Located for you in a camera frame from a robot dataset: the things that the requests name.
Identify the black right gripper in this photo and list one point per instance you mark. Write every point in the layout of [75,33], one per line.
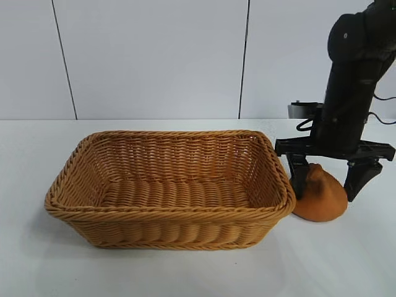
[340,130]

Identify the orange-brown bread bun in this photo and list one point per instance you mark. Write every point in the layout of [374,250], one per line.
[321,201]

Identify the brown woven wicker basket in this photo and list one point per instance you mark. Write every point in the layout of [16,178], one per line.
[154,229]

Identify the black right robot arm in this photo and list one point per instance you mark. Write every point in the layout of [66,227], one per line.
[355,46]

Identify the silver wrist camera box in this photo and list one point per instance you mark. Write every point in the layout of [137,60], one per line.
[301,109]

